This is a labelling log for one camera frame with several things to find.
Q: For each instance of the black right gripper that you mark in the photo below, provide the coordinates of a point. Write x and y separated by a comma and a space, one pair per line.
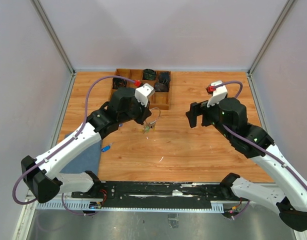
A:
198, 108

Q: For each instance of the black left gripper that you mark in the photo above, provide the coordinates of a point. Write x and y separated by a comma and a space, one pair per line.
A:
146, 112

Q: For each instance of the keyring with keys and tags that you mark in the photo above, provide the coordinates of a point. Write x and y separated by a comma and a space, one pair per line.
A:
147, 126

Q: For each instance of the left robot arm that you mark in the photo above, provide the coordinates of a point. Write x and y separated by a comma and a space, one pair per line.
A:
43, 175

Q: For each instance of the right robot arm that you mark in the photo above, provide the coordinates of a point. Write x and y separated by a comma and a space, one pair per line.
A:
229, 117

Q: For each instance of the rolled brown tie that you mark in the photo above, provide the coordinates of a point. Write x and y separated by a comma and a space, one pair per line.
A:
160, 87

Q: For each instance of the wooden compartment tray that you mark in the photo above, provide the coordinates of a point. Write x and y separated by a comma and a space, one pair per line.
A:
159, 99

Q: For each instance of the rolled black tie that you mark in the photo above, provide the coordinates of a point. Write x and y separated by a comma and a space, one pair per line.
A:
119, 83

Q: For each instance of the rolled green patterned tie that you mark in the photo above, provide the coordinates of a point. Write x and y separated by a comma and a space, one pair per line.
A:
149, 74

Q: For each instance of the rolled dark blue tie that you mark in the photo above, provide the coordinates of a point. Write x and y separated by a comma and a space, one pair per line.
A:
164, 78

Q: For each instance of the blue cloth mat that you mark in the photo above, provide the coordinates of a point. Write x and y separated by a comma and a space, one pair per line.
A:
88, 160

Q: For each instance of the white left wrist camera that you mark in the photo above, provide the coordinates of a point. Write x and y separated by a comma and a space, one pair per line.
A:
143, 94

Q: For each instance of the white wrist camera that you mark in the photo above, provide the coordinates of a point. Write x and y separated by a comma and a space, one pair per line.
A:
217, 93
143, 94

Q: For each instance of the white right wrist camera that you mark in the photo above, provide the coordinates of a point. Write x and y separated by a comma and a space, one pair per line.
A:
217, 93

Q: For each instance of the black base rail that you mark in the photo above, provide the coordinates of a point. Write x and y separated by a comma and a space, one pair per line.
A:
131, 196

